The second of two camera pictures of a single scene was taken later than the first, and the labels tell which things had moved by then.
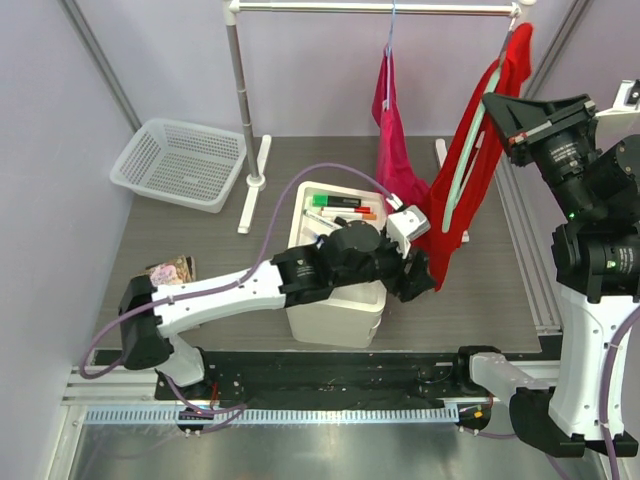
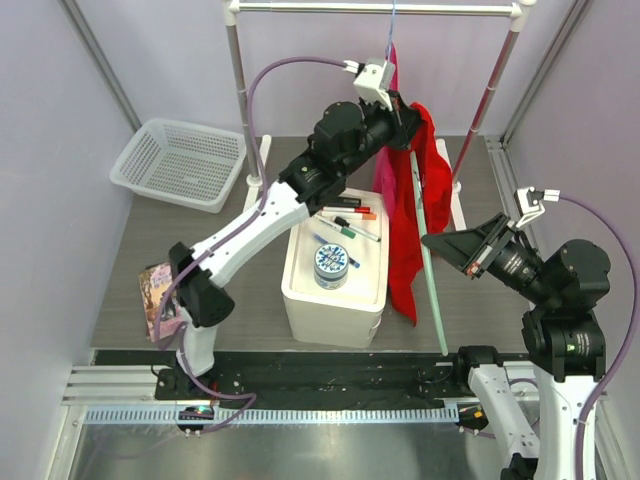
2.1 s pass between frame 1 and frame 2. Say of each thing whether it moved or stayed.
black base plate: stayed
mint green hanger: moved
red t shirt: moved
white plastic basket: stayed
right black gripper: moved
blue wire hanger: stayed
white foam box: stayed
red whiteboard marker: stayed
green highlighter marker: stayed
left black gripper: moved
